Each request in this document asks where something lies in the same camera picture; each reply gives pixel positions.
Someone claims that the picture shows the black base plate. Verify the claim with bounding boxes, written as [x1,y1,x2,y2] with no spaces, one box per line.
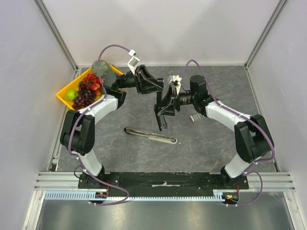
[78,171,250,197]

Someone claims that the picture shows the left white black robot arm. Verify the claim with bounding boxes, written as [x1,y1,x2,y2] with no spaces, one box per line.
[60,65,164,188]

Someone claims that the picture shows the purple grape bunch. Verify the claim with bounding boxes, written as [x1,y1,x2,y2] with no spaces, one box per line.
[72,81,96,110]

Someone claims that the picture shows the green melon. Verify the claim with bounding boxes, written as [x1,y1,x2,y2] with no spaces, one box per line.
[91,60,111,78]

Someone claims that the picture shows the light green lime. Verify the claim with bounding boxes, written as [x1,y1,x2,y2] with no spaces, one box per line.
[64,89,79,102]

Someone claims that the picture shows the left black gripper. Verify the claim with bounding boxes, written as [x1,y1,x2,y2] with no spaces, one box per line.
[118,65,164,95]

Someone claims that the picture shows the white black stapler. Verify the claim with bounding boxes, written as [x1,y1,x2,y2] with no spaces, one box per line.
[124,127,177,144]

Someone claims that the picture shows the yellow plastic tray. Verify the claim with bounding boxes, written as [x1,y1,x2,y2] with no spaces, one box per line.
[56,65,124,109]

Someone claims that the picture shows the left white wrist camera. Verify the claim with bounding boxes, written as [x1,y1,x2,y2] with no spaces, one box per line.
[127,49,140,74]

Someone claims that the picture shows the red peach cluster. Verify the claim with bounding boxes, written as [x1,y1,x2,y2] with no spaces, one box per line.
[83,73,103,95]

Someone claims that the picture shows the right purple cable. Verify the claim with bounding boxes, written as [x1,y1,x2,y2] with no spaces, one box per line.
[179,59,276,207]

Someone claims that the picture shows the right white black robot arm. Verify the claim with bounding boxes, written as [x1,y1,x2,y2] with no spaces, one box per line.
[154,75,274,189]

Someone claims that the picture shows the slotted cable duct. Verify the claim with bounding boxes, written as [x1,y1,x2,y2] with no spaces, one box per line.
[45,191,238,202]

